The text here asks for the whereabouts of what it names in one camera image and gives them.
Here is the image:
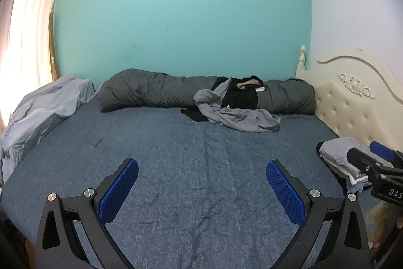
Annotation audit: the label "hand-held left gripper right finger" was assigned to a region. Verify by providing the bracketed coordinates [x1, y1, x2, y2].
[266, 159, 370, 269]

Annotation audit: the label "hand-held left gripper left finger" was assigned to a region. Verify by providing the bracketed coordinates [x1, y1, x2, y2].
[35, 157, 139, 269]

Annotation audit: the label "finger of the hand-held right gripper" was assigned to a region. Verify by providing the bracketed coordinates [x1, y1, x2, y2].
[346, 147, 383, 182]
[370, 141, 403, 167]

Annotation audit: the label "grey fleece pants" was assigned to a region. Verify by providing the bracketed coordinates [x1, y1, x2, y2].
[193, 77, 281, 133]

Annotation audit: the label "stack of folded clothes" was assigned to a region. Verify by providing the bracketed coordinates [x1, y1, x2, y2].
[316, 136, 374, 194]

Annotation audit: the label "pile of black clothes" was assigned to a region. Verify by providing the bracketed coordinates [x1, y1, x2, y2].
[180, 76, 268, 122]

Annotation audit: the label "cream tufted headboard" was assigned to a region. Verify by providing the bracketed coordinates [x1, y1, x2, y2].
[295, 45, 403, 156]

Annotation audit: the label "bed with blue sheet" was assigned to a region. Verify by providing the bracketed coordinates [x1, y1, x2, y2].
[0, 96, 378, 269]

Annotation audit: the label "rolled dark grey duvet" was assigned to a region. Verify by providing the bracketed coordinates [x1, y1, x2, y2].
[97, 68, 316, 115]

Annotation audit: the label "light grey-blue blanket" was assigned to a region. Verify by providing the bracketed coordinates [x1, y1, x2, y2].
[0, 75, 103, 184]

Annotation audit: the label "pink curtain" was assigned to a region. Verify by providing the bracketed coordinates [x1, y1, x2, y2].
[0, 0, 74, 131]

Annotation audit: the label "wooden window frame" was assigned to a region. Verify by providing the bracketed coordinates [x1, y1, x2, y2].
[49, 12, 61, 80]

